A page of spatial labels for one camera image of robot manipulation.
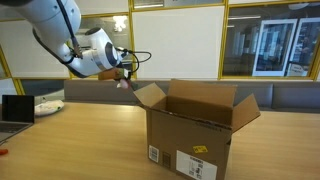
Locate black open laptop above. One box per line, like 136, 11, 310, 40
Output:
0, 94, 36, 145

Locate grey upholstered bench seat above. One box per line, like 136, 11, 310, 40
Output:
20, 79, 320, 114

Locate white framed display cabinet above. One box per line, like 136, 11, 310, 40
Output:
285, 17, 320, 78
251, 18, 298, 78

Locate brown cardboard shipping box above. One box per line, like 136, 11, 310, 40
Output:
133, 78, 262, 180

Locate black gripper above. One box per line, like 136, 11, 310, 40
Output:
125, 77, 139, 92

